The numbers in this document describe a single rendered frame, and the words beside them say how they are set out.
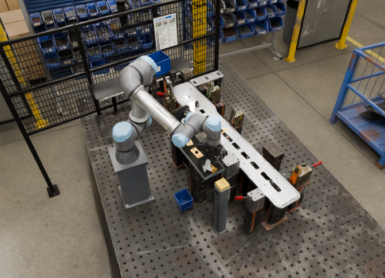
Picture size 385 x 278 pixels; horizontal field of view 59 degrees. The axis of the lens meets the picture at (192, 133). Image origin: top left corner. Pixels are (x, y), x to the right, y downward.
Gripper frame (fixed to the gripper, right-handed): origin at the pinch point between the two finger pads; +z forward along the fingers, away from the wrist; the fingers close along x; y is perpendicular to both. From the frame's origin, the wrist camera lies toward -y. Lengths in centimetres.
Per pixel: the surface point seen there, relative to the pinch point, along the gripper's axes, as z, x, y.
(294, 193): 18, 30, 40
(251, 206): 18.8, 5.5, 27.3
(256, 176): 17.9, 24.8, 16.7
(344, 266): 48, 28, 81
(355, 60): 34, 222, -9
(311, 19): 61, 330, -115
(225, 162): 7.0, 12.6, 1.1
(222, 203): 14.9, -6.2, 15.6
